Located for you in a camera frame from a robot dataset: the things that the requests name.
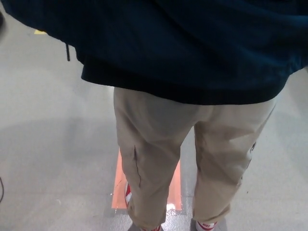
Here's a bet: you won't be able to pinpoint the orange floor mat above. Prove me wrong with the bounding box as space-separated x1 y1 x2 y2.
111 148 185 212

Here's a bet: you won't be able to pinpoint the red white sneaker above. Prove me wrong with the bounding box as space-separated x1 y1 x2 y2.
195 220 218 231
123 182 163 231

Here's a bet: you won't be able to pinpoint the beige trousers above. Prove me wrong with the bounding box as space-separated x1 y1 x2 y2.
113 86 278 231

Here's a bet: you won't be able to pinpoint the dark teal coat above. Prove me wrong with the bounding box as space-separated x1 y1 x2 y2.
0 0 308 106

